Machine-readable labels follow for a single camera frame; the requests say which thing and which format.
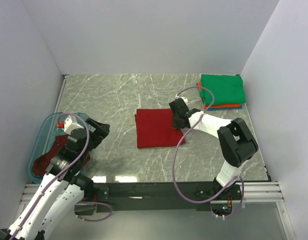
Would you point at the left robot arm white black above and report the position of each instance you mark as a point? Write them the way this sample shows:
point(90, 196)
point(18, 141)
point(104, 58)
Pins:
point(62, 186)

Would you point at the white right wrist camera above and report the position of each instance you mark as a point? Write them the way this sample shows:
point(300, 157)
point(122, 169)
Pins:
point(182, 97)

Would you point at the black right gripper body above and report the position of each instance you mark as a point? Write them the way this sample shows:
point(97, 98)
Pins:
point(176, 124)

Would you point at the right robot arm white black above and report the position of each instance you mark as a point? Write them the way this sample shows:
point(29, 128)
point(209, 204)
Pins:
point(236, 141)

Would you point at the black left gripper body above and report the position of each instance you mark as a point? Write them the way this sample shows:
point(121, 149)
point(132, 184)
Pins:
point(96, 136)

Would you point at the folded blue t shirt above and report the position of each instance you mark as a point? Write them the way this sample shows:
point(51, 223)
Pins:
point(229, 108)

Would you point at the clear blue plastic bin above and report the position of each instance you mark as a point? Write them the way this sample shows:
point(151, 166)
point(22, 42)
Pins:
point(44, 140)

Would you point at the folded orange t shirt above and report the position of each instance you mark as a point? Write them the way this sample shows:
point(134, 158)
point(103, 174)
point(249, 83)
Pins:
point(224, 106)

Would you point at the folded green t shirt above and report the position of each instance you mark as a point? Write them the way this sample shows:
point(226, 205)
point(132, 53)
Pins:
point(227, 89)

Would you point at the dark red t shirt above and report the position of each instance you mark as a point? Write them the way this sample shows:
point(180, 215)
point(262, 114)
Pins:
point(40, 164)

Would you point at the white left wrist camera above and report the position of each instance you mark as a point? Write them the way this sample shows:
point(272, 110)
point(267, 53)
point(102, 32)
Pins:
point(69, 124)

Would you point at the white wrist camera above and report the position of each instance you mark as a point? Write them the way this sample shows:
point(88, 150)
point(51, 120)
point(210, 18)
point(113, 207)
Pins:
point(182, 97)
point(69, 124)

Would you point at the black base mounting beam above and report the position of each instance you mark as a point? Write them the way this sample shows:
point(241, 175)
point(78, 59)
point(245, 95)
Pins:
point(139, 196)

